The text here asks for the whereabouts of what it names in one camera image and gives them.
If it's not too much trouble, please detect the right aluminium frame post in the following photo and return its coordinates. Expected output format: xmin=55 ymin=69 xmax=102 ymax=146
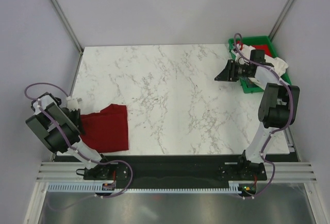
xmin=268 ymin=0 xmax=297 ymax=41

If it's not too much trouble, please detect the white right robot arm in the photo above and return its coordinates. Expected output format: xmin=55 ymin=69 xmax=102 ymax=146
xmin=214 ymin=49 xmax=300 ymax=180

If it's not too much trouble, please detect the green plastic bin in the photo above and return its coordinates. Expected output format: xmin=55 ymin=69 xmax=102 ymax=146
xmin=239 ymin=36 xmax=291 ymax=94

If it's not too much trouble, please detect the light blue cable duct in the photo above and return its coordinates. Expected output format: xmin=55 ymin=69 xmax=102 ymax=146
xmin=47 ymin=182 xmax=241 ymax=194

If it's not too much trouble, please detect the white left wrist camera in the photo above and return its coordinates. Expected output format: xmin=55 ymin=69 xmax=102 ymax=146
xmin=66 ymin=96 xmax=83 ymax=111

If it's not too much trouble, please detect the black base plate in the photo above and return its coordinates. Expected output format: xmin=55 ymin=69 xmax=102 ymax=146
xmin=82 ymin=155 xmax=267 ymax=188

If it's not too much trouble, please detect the bright red t shirt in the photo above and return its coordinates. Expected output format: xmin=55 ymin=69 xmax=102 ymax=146
xmin=252 ymin=44 xmax=272 ymax=57

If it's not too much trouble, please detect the left aluminium frame post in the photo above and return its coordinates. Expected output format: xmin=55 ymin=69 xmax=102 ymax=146
xmin=49 ymin=0 xmax=84 ymax=55

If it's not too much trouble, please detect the white t shirt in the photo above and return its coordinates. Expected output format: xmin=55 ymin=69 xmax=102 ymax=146
xmin=229 ymin=44 xmax=289 ymax=90

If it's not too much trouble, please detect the aluminium front rail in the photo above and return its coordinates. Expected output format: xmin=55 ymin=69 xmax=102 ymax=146
xmin=37 ymin=162 xmax=317 ymax=183

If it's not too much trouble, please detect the dark red t shirt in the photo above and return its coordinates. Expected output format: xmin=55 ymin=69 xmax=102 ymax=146
xmin=80 ymin=104 xmax=129 ymax=153

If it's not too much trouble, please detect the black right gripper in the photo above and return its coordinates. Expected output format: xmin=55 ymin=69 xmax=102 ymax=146
xmin=214 ymin=60 xmax=252 ymax=82

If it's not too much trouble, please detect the aluminium frame post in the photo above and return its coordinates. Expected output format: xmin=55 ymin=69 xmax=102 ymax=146
xmin=268 ymin=0 xmax=297 ymax=41
xmin=49 ymin=0 xmax=84 ymax=55

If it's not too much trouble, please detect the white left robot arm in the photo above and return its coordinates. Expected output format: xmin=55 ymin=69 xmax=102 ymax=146
xmin=25 ymin=92 xmax=113 ymax=179

